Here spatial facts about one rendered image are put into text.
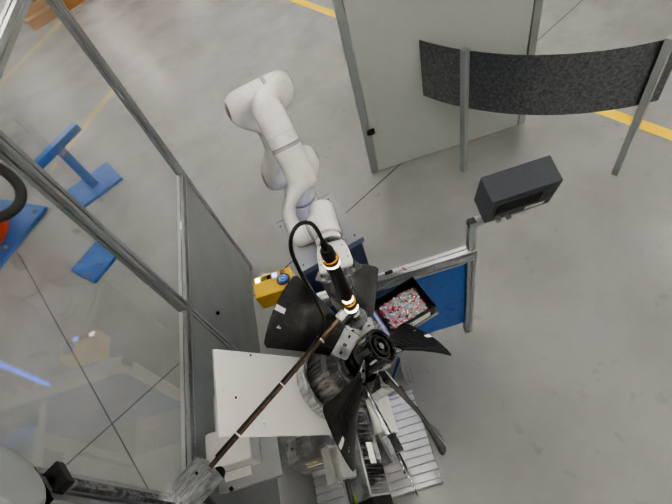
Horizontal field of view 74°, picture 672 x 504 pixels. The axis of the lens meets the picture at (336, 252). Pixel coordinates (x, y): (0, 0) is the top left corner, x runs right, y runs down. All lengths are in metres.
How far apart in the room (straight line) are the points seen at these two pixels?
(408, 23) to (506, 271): 1.58
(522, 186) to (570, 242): 1.44
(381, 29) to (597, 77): 1.20
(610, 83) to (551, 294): 1.20
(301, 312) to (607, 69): 2.17
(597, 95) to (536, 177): 1.32
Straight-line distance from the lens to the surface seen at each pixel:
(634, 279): 3.08
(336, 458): 1.43
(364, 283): 1.58
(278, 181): 1.74
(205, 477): 1.31
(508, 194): 1.71
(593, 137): 3.75
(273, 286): 1.81
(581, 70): 2.88
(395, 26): 2.90
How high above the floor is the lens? 2.54
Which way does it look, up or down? 54 degrees down
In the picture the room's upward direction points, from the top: 22 degrees counter-clockwise
